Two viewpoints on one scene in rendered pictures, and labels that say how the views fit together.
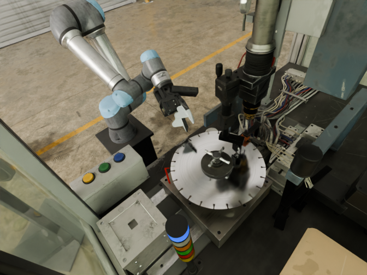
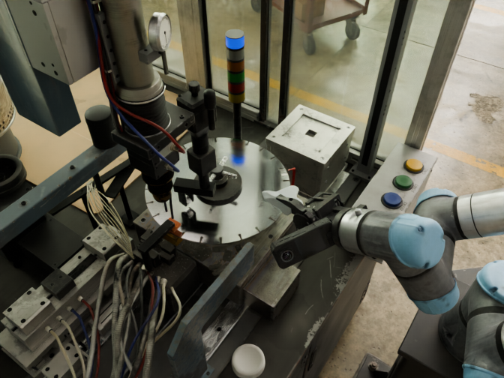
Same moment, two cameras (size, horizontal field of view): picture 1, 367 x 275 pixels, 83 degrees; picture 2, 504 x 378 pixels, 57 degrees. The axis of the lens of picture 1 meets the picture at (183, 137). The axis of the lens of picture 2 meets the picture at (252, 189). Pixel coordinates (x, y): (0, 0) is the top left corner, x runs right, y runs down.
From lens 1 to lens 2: 1.19 m
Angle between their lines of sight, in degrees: 84
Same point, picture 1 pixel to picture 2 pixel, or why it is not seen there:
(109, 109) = (493, 264)
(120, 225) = (325, 130)
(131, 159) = (367, 202)
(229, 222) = not seen: hidden behind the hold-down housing
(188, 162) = (262, 182)
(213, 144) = (227, 215)
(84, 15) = not seen: outside the picture
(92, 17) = not seen: outside the picture
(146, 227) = (292, 133)
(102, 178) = (392, 169)
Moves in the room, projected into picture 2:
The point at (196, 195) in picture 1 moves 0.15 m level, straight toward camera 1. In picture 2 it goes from (238, 146) to (221, 111)
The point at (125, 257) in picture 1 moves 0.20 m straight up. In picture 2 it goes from (301, 110) to (307, 46)
